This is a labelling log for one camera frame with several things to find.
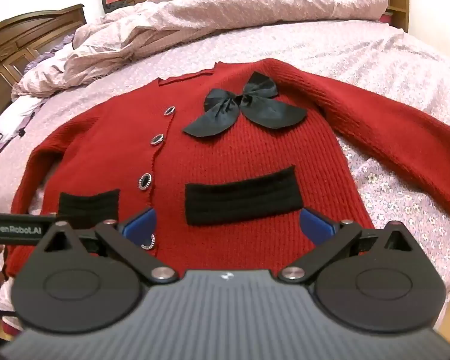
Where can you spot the purple floral bed sheet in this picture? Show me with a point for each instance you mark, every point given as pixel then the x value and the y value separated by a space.
pixel 360 52

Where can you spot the purple ruffled pillow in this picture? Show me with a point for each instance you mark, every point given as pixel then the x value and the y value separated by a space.
pixel 48 52

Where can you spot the red knit cardigan black bow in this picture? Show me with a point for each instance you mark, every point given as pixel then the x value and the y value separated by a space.
pixel 247 150

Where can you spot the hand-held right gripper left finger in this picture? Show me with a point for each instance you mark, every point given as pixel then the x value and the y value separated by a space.
pixel 142 228

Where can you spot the dark wooden headboard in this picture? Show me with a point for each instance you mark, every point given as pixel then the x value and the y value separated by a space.
pixel 7 45

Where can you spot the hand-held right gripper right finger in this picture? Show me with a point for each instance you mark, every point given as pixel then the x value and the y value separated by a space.
pixel 315 228

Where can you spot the pink floral duvet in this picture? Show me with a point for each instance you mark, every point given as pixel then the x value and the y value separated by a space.
pixel 210 11

